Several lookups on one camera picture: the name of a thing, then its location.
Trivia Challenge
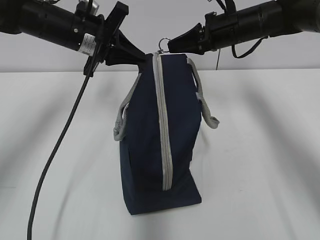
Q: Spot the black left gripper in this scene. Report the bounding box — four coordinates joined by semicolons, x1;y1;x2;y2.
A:
73;1;148;77

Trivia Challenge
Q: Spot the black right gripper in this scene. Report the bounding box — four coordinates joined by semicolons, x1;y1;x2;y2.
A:
167;11;240;55

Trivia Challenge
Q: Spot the navy blue lunch bag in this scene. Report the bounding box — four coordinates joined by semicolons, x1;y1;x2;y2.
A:
113;49;220;215

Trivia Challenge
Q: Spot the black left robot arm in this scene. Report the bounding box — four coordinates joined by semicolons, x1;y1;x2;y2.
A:
0;0;147;77

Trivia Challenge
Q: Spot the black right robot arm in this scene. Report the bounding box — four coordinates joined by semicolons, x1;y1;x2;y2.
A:
167;0;320;59

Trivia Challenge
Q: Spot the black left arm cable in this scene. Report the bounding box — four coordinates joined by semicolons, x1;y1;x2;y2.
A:
26;14;106;240

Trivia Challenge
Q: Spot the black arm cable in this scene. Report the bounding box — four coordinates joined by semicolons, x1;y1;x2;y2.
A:
26;14;106;240
231;36;270;60

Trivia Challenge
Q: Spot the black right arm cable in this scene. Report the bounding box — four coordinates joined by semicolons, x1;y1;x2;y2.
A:
231;36;270;60

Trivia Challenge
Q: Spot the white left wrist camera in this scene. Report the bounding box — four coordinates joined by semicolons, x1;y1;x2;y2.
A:
75;0;100;16

